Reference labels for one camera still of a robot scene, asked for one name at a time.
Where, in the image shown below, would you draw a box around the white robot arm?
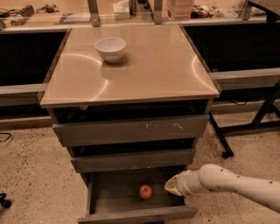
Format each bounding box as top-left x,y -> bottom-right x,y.
164,164 -> 280,213

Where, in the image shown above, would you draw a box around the red apple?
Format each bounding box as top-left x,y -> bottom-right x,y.
138,184 -> 152,200

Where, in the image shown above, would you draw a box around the pink stacked trays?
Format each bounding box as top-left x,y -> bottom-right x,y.
166,0 -> 193,20

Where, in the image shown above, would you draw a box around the black cable on floor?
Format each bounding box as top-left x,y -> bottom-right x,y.
0,132 -> 13,144

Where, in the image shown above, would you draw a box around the grey middle drawer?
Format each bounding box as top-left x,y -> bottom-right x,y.
71,148 -> 196,173

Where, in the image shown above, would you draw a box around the black table leg with caster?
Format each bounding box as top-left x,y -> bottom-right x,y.
209,112 -> 235,159

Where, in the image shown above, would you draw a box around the grey drawer cabinet with counter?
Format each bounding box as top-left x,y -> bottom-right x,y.
39,24 -> 221,224

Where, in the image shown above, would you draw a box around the grey metal post right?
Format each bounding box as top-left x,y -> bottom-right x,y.
153,0 -> 163,25

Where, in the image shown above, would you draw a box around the black object on floor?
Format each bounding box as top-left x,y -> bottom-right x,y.
0,193 -> 11,208

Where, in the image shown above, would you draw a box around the black coiled tool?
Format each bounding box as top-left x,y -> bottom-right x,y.
10,5 -> 34,26

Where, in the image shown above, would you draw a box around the grey metal post left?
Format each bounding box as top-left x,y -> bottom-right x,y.
87,0 -> 101,27

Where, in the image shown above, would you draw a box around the white ceramic bowl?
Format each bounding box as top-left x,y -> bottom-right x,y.
94,38 -> 126,63

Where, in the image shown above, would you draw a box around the grey metal post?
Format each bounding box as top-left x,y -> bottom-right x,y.
153,0 -> 163,25
87,0 -> 101,27

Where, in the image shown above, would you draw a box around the grey open bottom drawer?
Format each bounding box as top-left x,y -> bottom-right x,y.
78,166 -> 197,224

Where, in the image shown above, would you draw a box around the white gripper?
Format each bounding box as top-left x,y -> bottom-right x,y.
164,171 -> 193,197

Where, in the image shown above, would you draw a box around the grey top drawer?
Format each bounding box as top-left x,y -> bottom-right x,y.
52,115 -> 208,147

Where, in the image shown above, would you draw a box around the white tissue box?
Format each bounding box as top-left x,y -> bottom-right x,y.
113,0 -> 130,20

